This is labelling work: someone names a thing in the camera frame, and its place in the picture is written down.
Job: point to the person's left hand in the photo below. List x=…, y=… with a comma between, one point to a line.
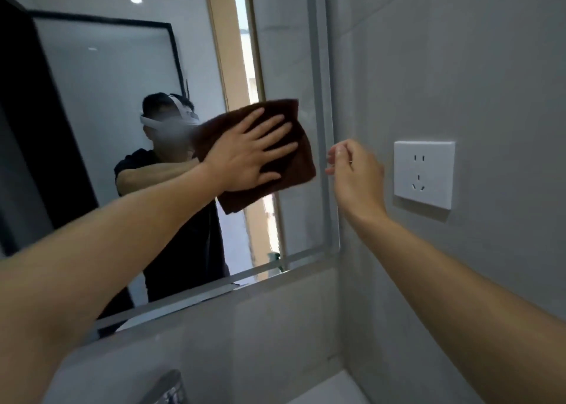
x=234, y=160

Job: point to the person's right hand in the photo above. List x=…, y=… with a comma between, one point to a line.
x=360, y=182

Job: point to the person's left middle finger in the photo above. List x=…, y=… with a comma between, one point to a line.
x=279, y=135

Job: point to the person's right fingers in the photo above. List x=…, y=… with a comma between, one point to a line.
x=338, y=156

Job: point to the person's left little finger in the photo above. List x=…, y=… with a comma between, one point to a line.
x=251, y=117

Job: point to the person's left thumb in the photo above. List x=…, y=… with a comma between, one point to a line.
x=269, y=179

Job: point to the brown cleaning cloth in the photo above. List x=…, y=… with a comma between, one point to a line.
x=300, y=169

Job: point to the person's left forearm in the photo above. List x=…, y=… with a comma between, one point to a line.
x=97, y=258

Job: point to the person's right forearm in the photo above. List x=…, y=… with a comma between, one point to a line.
x=446, y=302

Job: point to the chrome faucet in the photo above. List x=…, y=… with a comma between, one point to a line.
x=166, y=390

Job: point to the white wall socket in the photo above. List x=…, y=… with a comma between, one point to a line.
x=435, y=176

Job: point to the wall mirror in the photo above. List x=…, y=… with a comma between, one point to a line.
x=97, y=76

